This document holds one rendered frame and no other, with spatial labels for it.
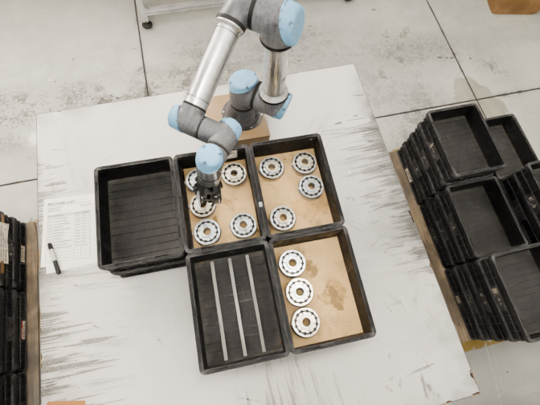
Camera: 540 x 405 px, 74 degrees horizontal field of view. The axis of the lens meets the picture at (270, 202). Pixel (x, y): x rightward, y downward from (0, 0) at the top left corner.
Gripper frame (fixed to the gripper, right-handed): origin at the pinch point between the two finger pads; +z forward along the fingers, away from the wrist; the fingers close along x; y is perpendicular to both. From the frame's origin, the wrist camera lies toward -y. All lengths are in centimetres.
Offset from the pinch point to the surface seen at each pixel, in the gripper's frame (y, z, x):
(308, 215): 11.3, 7.3, 39.1
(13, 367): 43, 80, -99
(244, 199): -0.2, 10.1, 14.9
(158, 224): 3.8, 14.5, -19.8
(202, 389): 66, 26, -11
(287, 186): -3.0, 8.0, 33.3
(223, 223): 8.3, 11.3, 5.1
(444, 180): -4, 31, 127
